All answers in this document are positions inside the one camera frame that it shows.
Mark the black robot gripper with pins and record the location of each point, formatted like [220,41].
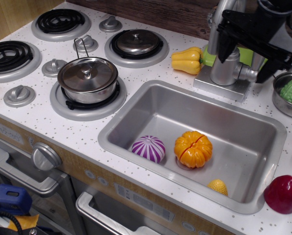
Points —
[262,31]

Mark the silver toy faucet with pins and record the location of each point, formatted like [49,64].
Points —
[230,79]

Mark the green plastic plate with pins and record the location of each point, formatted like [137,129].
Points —
[205,58]

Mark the yellow toy bell pepper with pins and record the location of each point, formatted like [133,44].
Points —
[189,60]

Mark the steel pot right edge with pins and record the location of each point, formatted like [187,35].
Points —
[281,104]

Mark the silver sink basin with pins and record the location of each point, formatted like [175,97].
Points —
[221,152]

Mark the back right stove burner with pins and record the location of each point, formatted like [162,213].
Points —
[136,61]

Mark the stove burner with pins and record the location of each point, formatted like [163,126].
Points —
[17,60]
[58,103]
[136,61]
[60,25]

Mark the orange toy pumpkin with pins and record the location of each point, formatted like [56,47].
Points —
[193,149]

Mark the small steel pot lid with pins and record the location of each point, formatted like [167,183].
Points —
[136,42]

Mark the yellow toy corn piece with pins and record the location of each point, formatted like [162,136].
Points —
[218,186]

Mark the purple white toy onion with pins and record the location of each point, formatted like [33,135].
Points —
[149,147]

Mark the grey stove knob back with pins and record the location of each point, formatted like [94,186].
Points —
[110,25]

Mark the red toy apple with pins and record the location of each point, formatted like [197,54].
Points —
[278,195]

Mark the grey stove knob middle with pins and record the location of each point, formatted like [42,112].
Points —
[85,45]

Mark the steel pot with lid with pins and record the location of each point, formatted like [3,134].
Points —
[88,80]

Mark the front stove burner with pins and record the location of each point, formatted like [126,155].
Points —
[58,103]

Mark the back left stove burner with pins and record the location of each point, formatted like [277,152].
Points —
[60,25]

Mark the grey stove knob left-centre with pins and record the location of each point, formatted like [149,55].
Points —
[52,68]

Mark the silver oven dial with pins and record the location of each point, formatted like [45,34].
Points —
[44,158]

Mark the grey stove knob front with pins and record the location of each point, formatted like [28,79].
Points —
[19,96]

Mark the blue clamp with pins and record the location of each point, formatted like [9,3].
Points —
[14,200]

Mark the orange tape piece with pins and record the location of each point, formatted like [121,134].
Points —
[27,222]

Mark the silver dishwasher door handle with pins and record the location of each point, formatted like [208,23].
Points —
[113,227]

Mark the silver oven door handle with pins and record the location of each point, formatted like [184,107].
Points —
[52,193]

